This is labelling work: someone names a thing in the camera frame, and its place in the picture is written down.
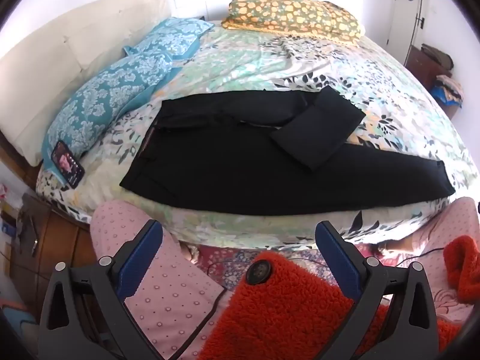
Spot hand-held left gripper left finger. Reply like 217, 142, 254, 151
37, 219, 166, 360

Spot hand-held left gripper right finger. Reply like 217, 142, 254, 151
315, 220, 440, 360

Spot black pants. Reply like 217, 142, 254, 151
119, 85, 457, 217

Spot red fuzzy jacket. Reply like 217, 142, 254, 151
197, 251, 463, 360

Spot black jacket button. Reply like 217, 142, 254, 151
245, 259, 273, 286

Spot wooden nightstand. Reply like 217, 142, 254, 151
10, 193, 99, 332

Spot patterned rug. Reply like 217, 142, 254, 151
179, 243, 338, 298

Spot person's right leg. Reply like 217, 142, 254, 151
390, 196, 480, 325

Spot black smartphone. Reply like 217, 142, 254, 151
50, 140, 86, 188

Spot large blue floral pillow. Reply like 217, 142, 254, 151
41, 50, 177, 187

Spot stack of folded cloths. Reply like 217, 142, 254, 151
435, 74, 464, 103

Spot dark wooden cabinet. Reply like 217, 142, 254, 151
405, 44, 464, 118

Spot floral leaf bedsheet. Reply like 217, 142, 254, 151
35, 30, 480, 251

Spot small blue floral pillow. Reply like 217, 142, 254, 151
123, 17, 215, 61

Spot folded brown clothes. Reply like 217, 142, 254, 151
420, 43, 455, 70

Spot cream padded headboard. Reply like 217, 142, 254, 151
0, 0, 172, 168

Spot yellow floral pillow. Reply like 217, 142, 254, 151
220, 0, 366, 48

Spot white door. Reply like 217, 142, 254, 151
389, 0, 429, 66

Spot black cable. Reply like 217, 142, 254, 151
199, 262, 230, 323

